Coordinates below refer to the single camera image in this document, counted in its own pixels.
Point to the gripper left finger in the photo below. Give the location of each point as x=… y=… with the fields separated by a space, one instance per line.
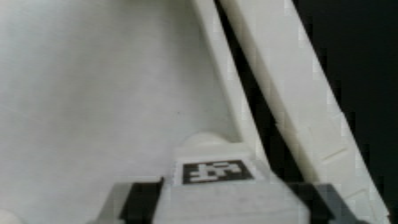
x=130 y=203

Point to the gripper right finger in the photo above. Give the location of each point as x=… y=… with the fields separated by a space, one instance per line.
x=329 y=211

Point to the white table leg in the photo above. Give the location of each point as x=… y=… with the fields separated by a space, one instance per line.
x=223 y=189

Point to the white square table top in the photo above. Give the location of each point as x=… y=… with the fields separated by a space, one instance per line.
x=118 y=83

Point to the white U-shaped fence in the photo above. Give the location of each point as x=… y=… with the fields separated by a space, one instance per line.
x=310 y=118

